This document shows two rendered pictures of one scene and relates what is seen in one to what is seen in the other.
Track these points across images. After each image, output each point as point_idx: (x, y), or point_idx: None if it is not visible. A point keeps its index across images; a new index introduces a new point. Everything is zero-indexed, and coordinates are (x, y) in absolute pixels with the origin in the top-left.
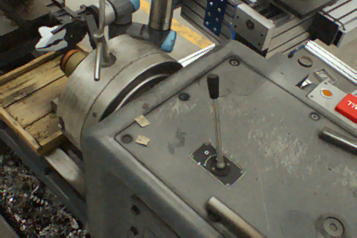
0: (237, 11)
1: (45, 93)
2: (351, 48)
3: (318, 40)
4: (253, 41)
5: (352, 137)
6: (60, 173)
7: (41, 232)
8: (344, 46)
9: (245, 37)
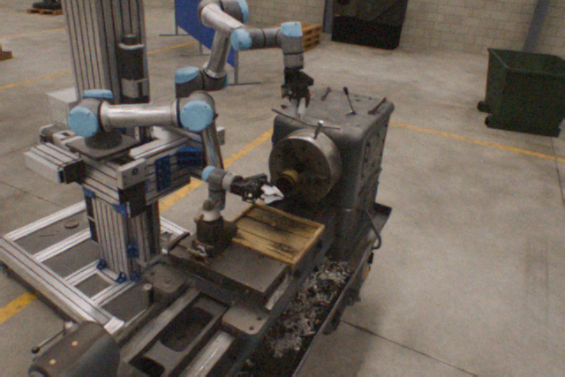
0: None
1: (275, 237)
2: (23, 215)
3: (4, 234)
4: (220, 143)
5: (318, 96)
6: (327, 223)
7: (335, 277)
8: (18, 219)
9: None
